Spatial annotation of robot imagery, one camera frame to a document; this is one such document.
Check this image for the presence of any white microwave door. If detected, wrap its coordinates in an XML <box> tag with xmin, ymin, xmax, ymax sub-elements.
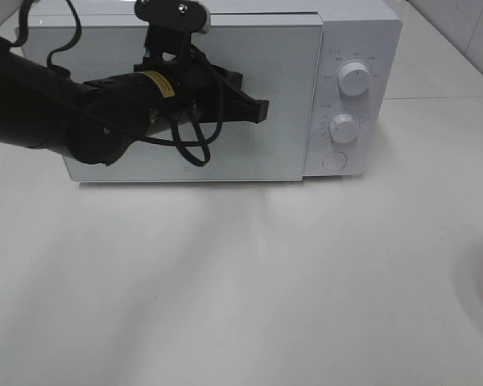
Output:
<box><xmin>23</xmin><ymin>14</ymin><xmax>322</xmax><ymax>183</ymax></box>

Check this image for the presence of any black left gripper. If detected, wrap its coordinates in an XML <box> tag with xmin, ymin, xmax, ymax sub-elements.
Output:
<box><xmin>134</xmin><ymin>25</ymin><xmax>270</xmax><ymax>124</ymax></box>

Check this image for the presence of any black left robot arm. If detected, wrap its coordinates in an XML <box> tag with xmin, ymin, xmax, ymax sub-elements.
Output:
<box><xmin>0</xmin><ymin>26</ymin><xmax>269</xmax><ymax>167</ymax></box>

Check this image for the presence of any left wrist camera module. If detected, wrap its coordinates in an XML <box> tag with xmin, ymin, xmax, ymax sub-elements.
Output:
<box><xmin>134</xmin><ymin>0</ymin><xmax>211</xmax><ymax>35</ymax></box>

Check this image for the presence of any round white door release button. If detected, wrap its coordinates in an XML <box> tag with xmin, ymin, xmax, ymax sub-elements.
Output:
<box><xmin>322</xmin><ymin>151</ymin><xmax>348</xmax><ymax>172</ymax></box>

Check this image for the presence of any white microwave oven body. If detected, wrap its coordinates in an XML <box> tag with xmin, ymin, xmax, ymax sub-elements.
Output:
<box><xmin>25</xmin><ymin>0</ymin><xmax>404</xmax><ymax>187</ymax></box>

